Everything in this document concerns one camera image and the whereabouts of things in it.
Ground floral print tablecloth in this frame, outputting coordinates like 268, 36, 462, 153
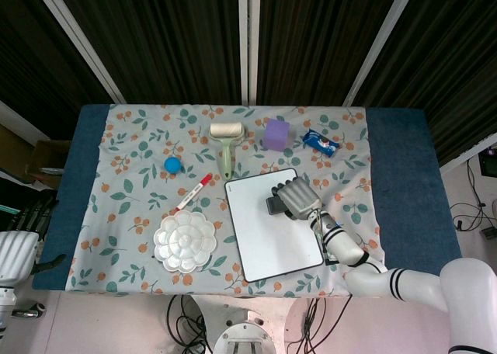
66, 103, 385, 297

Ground black board eraser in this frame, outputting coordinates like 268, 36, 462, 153
266, 196, 287, 216

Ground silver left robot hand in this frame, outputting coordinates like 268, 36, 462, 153
0, 231, 68, 287

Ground green handled lint roller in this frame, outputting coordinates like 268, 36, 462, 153
209, 122, 247, 180

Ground round white robot base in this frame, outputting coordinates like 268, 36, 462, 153
211, 310, 279, 354

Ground white flower paint palette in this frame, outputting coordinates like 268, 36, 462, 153
152, 210, 217, 273

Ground dark pleated curtain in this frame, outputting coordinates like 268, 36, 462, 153
0, 0, 497, 168

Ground black floor cable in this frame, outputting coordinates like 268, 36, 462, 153
450, 161, 497, 241
166, 294, 213, 354

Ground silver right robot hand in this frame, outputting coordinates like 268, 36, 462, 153
270, 176, 323, 221

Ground white metal frame post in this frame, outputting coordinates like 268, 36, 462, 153
343, 0, 420, 106
237, 0, 262, 106
30, 0, 125, 105

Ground purple foam cube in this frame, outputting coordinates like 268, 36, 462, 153
262, 117, 292, 152

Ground white drawing board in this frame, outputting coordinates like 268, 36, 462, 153
224, 168, 325, 283

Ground blue snack packet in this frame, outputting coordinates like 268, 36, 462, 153
302, 128, 340, 158

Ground brown cardboard box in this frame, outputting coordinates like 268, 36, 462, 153
25, 138, 73, 176

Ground red capped marker pen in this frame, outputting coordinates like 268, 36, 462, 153
176, 172, 214, 212

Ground blue felt table cover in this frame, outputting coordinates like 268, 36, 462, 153
31, 104, 465, 291

